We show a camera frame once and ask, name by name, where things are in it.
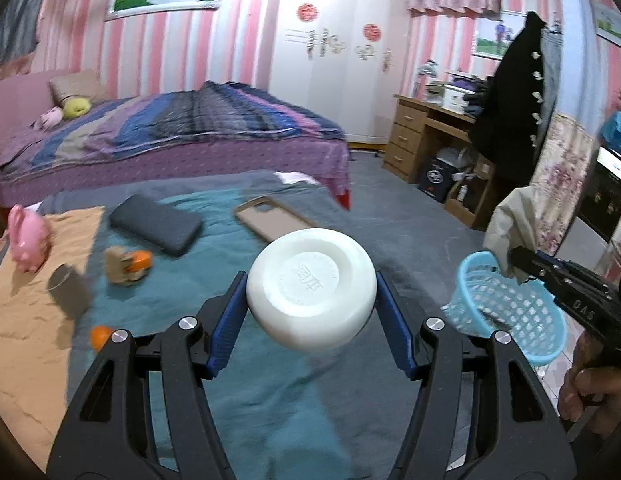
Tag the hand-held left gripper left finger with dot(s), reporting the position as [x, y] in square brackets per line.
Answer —
[228, 325]

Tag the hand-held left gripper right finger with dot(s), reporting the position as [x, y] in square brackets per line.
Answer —
[393, 325]

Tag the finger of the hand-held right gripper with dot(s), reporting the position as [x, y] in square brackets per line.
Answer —
[548, 261]
[528, 272]

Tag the pale paper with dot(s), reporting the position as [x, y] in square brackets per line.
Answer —
[510, 225]

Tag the dark printed snack packet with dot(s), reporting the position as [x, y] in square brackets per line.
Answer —
[495, 321]

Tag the light blue plastic basket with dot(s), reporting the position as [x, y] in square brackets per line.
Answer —
[463, 272]

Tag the white round container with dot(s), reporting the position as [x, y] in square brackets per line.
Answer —
[310, 285]

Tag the small tangerine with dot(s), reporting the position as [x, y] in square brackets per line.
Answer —
[142, 262]

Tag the wooden toy with orange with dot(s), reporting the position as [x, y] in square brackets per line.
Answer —
[119, 266]

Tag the large tangerine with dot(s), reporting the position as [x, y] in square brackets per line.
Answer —
[100, 337]

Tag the grey cylindrical cup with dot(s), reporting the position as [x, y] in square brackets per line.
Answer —
[70, 292]

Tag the person's right hand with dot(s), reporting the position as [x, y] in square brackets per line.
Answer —
[590, 400]

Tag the white black water dispenser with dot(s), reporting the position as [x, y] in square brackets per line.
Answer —
[605, 200]

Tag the floral curtain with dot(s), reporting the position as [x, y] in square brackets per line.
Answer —
[565, 170]

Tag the tan phone case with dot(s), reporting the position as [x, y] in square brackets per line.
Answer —
[270, 220]

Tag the black textured wallet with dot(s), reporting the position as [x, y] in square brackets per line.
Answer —
[155, 225]

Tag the black paper bag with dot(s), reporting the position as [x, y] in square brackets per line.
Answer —
[435, 180]

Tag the black hanging coat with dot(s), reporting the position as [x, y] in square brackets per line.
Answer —
[510, 110]

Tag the purple bed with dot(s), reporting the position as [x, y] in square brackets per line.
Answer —
[190, 165]

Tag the wooden desk with drawers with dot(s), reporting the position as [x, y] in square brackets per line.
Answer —
[405, 135]

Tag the white box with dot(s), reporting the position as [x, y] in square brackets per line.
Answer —
[455, 100]

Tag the grey hanging garment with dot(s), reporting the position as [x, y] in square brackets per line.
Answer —
[551, 75]

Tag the striped purple blue quilt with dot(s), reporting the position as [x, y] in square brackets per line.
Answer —
[215, 115]

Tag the pink piggy bank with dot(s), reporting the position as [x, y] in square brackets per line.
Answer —
[28, 240]

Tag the small framed outdoor portrait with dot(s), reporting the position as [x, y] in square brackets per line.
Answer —
[490, 35]

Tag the white wardrobe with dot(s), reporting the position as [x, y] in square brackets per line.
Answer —
[335, 95]

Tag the framed green landscape picture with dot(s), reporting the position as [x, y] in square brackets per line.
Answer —
[613, 25]

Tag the yellow plush toy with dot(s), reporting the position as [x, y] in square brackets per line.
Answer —
[76, 107]

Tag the pink plush toy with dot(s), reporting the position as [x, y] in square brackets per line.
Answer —
[50, 117]

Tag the brown pillow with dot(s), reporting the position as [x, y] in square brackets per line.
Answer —
[78, 85]

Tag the red round paper decoration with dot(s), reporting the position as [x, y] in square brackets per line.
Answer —
[304, 11]
[371, 31]

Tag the grey shiny curtain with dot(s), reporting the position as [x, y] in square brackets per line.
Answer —
[15, 25]

